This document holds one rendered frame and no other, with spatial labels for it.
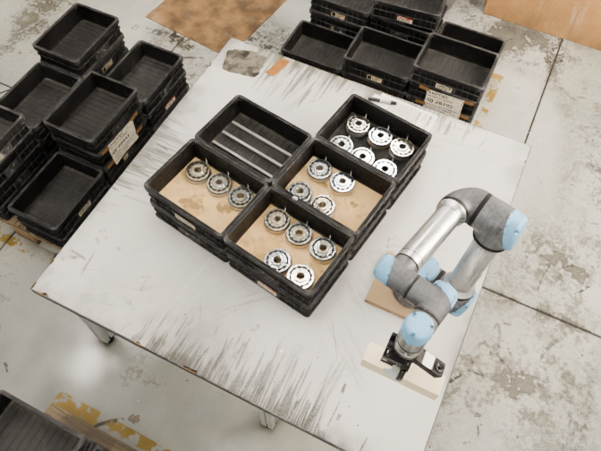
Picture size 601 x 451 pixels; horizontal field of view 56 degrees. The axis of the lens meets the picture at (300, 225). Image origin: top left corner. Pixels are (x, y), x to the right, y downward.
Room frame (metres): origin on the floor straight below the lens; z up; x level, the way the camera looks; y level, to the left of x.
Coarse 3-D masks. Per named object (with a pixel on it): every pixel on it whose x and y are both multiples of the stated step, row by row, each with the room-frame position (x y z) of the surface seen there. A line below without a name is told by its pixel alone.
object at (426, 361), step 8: (424, 352) 0.48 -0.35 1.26; (416, 360) 0.46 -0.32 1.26; (424, 360) 0.46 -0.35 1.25; (432, 360) 0.47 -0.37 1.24; (440, 360) 0.47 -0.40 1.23; (424, 368) 0.44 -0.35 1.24; (432, 368) 0.44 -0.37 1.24; (440, 368) 0.45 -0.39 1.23; (432, 376) 0.43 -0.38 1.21; (440, 376) 0.43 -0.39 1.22
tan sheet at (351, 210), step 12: (300, 180) 1.33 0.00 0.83; (324, 192) 1.28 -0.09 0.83; (360, 192) 1.28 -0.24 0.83; (372, 192) 1.28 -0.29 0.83; (336, 204) 1.22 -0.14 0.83; (348, 204) 1.22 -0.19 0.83; (360, 204) 1.23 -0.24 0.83; (372, 204) 1.23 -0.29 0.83; (336, 216) 1.17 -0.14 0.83; (348, 216) 1.17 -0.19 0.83; (360, 216) 1.17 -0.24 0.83
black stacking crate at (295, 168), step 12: (312, 144) 1.46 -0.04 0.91; (300, 156) 1.39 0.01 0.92; (312, 156) 1.46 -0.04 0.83; (324, 156) 1.44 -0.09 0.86; (336, 156) 1.41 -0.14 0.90; (300, 168) 1.39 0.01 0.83; (336, 168) 1.40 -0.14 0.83; (348, 168) 1.38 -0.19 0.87; (360, 168) 1.34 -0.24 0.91; (288, 180) 1.32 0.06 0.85; (360, 180) 1.34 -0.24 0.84; (372, 180) 1.31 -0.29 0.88; (384, 180) 1.28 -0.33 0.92; (384, 192) 1.28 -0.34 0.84; (384, 204) 1.23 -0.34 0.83
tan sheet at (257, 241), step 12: (264, 216) 1.16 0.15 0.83; (252, 228) 1.10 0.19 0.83; (264, 228) 1.10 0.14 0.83; (240, 240) 1.04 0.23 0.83; (252, 240) 1.04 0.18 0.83; (264, 240) 1.05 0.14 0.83; (276, 240) 1.05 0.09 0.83; (312, 240) 1.05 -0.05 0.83; (252, 252) 0.99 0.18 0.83; (264, 252) 0.99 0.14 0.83; (288, 252) 0.99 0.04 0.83; (300, 252) 1.00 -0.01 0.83; (336, 252) 1.00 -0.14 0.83; (312, 264) 0.95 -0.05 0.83; (324, 264) 0.95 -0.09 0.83
